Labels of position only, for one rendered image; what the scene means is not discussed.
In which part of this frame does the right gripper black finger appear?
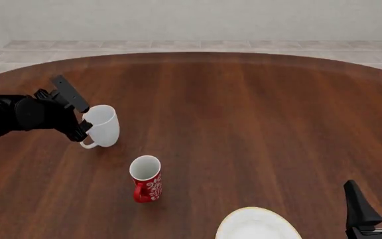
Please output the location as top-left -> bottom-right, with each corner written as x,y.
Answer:
343,179 -> 382,229

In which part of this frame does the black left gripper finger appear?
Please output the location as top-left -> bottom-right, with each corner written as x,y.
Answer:
79,119 -> 94,133

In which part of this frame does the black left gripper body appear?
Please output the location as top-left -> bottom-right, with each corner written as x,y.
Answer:
58,111 -> 89,143

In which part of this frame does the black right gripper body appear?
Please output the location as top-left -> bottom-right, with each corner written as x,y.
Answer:
344,220 -> 382,239

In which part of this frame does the red mug with white pattern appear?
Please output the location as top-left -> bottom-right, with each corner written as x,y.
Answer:
129,155 -> 163,204

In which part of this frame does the white plate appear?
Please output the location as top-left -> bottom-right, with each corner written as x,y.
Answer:
214,206 -> 303,239

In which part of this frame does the flat dark mount plate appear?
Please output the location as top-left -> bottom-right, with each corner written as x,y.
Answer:
50,75 -> 90,113

